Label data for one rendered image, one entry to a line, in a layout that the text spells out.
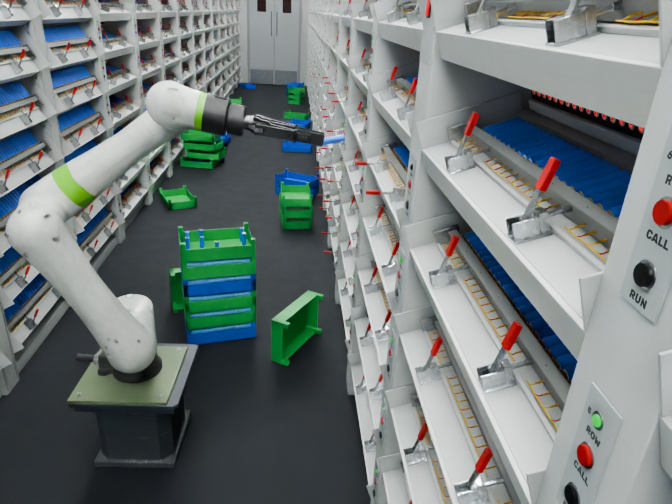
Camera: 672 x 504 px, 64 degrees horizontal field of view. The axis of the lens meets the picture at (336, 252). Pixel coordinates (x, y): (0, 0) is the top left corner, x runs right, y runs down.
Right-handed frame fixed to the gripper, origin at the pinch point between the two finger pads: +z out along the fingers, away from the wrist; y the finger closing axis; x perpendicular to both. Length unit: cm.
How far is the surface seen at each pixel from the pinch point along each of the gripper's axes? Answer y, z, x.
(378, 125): 30.6, 22.0, -1.8
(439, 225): -39.7, 25.6, 2.9
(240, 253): 69, -13, 68
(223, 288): 67, -17, 85
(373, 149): 30.3, 22.4, 5.7
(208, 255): 65, -25, 70
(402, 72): 30.3, 24.7, -18.5
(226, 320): 67, -13, 100
